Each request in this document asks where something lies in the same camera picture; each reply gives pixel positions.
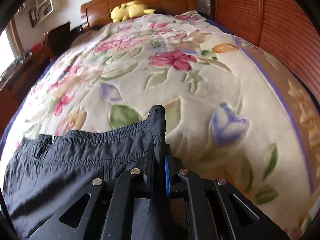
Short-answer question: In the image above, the yellow plush toy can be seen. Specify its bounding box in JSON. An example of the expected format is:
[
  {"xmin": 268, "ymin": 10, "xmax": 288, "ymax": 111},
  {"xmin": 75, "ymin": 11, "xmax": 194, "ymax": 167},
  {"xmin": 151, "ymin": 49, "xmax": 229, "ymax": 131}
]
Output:
[{"xmin": 110, "ymin": 1, "xmax": 156, "ymax": 23}]

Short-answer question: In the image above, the wooden chair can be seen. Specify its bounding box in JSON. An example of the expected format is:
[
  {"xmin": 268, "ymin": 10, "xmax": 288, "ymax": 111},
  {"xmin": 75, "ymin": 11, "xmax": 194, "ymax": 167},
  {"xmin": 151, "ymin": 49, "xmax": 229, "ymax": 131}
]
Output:
[{"xmin": 44, "ymin": 22, "xmax": 71, "ymax": 59}]

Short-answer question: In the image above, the floral bed blanket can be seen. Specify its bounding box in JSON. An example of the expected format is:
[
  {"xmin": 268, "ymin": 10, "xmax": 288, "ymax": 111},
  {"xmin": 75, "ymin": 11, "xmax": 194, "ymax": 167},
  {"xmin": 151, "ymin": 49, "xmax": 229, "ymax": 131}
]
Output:
[{"xmin": 1, "ymin": 12, "xmax": 319, "ymax": 239}]

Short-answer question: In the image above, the long wooden desk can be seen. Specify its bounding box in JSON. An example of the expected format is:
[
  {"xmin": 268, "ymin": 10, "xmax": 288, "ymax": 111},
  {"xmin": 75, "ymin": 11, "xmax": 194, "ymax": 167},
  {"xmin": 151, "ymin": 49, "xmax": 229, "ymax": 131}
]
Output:
[{"xmin": 1, "ymin": 44, "xmax": 52, "ymax": 134}]

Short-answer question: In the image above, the white wall shelf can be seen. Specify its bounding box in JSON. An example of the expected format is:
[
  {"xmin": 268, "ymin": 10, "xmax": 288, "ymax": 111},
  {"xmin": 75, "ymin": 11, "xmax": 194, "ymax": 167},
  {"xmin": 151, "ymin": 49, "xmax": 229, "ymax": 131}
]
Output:
[{"xmin": 28, "ymin": 0, "xmax": 61, "ymax": 28}]

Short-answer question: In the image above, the window with wooden frame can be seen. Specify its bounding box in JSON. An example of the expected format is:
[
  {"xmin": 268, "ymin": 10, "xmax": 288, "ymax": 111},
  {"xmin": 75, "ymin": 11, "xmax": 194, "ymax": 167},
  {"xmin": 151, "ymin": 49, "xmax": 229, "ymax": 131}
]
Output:
[{"xmin": 1, "ymin": 17, "xmax": 24, "ymax": 77}]

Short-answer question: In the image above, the wooden louvered wardrobe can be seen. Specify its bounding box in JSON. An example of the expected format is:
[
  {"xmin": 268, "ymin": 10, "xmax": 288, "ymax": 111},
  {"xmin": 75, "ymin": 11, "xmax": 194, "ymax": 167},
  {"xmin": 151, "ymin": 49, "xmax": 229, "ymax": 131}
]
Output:
[{"xmin": 210, "ymin": 0, "xmax": 319, "ymax": 98}]

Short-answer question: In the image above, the wooden bed headboard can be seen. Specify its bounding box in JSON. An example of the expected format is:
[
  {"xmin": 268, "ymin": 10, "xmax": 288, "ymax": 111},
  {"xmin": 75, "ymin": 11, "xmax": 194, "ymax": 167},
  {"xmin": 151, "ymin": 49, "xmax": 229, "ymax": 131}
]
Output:
[{"xmin": 80, "ymin": 0, "xmax": 198, "ymax": 32}]

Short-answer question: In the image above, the red bowl on desk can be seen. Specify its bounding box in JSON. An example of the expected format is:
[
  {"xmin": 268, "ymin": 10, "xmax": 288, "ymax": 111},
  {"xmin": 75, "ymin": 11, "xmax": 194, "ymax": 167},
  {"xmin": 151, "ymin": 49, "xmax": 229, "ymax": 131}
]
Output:
[{"xmin": 30, "ymin": 42, "xmax": 42, "ymax": 53}]

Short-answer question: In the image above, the black jacket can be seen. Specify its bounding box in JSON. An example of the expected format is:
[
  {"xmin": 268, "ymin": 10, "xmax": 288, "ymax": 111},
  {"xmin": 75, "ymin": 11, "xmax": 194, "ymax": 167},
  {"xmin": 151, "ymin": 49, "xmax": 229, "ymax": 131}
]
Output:
[{"xmin": 2, "ymin": 105, "xmax": 166, "ymax": 239}]

